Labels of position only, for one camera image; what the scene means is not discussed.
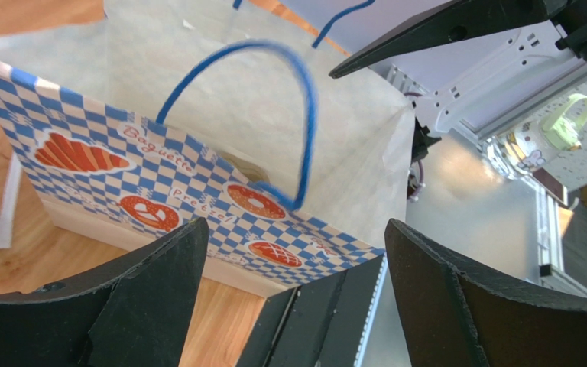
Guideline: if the grey pulp cup carrier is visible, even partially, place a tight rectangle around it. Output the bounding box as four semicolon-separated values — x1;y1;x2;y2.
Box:
218;149;271;184

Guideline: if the aluminium rail frame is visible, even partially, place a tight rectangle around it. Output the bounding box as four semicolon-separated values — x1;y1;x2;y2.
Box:
354;60;587;367

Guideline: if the white wrapped straw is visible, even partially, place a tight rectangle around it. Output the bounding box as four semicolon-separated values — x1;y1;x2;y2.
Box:
0;153;22;249

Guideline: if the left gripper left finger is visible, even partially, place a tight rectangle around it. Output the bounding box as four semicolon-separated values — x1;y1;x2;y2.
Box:
0;218;209;366

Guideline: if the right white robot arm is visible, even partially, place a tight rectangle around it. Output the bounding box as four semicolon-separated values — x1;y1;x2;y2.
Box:
329;0;587;135

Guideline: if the clear bottle green lid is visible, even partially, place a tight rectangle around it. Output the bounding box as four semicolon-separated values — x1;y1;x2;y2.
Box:
481;93;587;180

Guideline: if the blue checkered paper bag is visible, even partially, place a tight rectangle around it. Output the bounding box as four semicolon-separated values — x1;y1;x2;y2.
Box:
0;1;414;297

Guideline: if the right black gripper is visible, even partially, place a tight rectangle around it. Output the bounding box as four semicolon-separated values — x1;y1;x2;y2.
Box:
329;0;587;79

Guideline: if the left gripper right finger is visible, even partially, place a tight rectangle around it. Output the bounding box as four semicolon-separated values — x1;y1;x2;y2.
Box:
384;219;587;366

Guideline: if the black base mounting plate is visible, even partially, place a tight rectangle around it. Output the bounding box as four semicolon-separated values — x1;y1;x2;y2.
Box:
237;255;388;366

